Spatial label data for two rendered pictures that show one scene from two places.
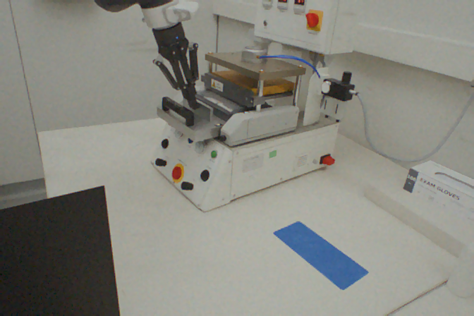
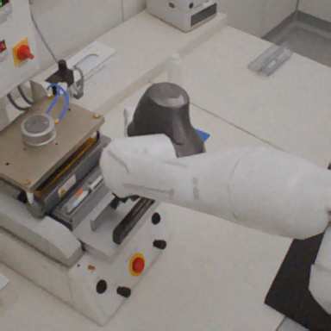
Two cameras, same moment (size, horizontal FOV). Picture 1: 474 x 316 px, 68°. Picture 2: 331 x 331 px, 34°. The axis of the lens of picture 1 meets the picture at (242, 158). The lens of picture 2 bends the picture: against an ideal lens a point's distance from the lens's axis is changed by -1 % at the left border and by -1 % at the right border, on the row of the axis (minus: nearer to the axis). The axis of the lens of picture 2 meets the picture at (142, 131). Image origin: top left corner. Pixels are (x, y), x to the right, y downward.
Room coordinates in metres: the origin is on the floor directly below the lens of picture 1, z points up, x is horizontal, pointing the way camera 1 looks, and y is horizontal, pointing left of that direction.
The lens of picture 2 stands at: (1.12, 0.95, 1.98)
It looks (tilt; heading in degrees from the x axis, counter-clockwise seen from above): 43 degrees down; 255
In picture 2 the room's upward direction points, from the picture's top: 2 degrees counter-clockwise
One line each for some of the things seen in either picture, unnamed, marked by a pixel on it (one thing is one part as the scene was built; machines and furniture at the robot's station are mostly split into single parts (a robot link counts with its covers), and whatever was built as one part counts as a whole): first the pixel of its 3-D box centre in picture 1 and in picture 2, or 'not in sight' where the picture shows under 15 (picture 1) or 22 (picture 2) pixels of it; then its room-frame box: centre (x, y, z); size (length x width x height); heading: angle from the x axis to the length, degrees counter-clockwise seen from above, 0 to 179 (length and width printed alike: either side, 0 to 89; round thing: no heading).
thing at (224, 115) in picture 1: (231, 104); (71, 184); (1.05, 0.05, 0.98); 0.20 x 0.17 x 0.03; 40
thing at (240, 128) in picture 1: (259, 123); not in sight; (0.94, -0.04, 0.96); 0.26 x 0.05 x 0.07; 130
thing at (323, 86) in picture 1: (333, 95); (60, 88); (1.01, -0.25, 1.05); 0.15 x 0.05 x 0.15; 40
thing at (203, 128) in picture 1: (217, 109); (87, 196); (1.02, 0.09, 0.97); 0.30 x 0.22 x 0.08; 130
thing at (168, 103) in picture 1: (177, 110); (134, 215); (0.93, 0.19, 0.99); 0.15 x 0.02 x 0.04; 40
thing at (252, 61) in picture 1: (264, 69); (36, 134); (1.10, -0.05, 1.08); 0.31 x 0.24 x 0.13; 40
